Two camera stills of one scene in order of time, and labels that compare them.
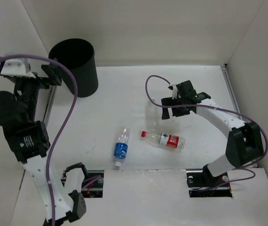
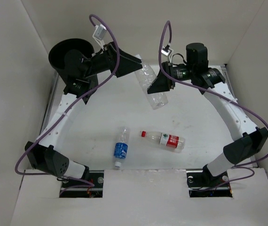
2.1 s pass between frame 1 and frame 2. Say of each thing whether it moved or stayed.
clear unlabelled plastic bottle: moved
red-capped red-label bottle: stayed
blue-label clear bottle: stayed
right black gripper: moved
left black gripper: moved
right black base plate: stayed
